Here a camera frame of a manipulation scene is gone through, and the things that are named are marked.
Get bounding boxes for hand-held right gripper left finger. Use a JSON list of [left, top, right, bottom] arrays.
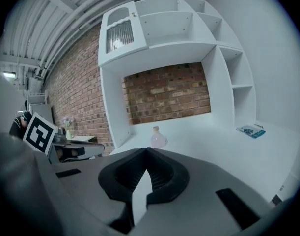
[[34, 147, 147, 236]]

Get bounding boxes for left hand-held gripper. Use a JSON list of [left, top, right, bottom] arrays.
[[22, 112, 105, 164]]

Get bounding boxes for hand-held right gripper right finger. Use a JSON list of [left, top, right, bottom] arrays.
[[130, 147, 273, 236]]

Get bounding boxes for small white side table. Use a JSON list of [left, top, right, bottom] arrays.
[[70, 135, 96, 143]]

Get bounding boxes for blue flat packet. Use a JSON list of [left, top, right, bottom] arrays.
[[236, 124, 267, 139]]

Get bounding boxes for white vase with flowers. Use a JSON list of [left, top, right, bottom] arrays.
[[62, 118, 72, 139]]

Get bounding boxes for white shelf unit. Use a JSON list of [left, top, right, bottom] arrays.
[[98, 0, 257, 149]]

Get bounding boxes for white glass cabinet door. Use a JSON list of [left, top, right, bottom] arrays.
[[105, 7, 136, 55]]

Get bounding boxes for small pink bottle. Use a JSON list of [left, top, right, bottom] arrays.
[[150, 126, 168, 149]]

